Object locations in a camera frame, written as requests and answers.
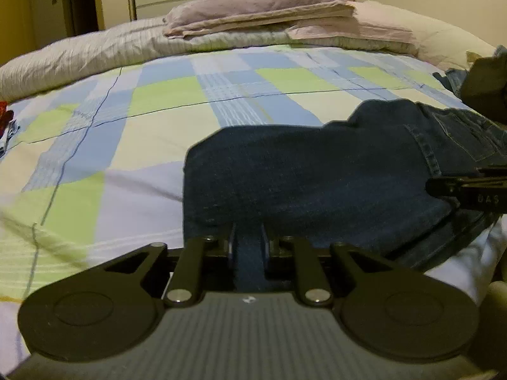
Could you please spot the dark blue jeans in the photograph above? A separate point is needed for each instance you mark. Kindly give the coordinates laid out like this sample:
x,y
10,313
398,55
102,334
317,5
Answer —
x,y
317,174

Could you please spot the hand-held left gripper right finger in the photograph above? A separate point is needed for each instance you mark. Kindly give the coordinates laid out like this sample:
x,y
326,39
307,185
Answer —
x,y
273,251

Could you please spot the red folded sweater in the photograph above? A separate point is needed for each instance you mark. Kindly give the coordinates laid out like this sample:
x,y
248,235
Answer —
x,y
4,116

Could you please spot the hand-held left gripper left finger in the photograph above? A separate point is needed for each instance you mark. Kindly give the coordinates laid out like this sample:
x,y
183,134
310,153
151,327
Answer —
x,y
225,250

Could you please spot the mauve velvet pillow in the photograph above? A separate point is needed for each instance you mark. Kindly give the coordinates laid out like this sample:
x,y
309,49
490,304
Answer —
x,y
257,0

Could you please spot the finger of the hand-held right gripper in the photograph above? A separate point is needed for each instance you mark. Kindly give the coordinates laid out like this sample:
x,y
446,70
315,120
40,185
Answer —
x,y
493,172
445,190

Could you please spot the white striped duvet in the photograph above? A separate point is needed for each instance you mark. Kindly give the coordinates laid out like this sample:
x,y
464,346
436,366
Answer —
x,y
99,55

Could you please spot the cream padded headboard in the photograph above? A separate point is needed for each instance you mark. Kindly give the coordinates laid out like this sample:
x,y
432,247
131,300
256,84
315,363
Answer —
x,y
447,43

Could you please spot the checked bed sheet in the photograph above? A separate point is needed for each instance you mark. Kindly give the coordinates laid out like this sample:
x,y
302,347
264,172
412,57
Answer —
x,y
119,134

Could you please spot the pink pillow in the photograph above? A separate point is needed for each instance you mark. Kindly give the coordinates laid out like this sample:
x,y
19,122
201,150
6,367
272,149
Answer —
x,y
380,23

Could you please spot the white folded garment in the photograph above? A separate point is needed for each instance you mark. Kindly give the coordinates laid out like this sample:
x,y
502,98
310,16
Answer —
x,y
10,134

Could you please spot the dark clothes pile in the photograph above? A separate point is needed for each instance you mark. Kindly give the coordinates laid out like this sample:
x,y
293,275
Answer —
x,y
451,81

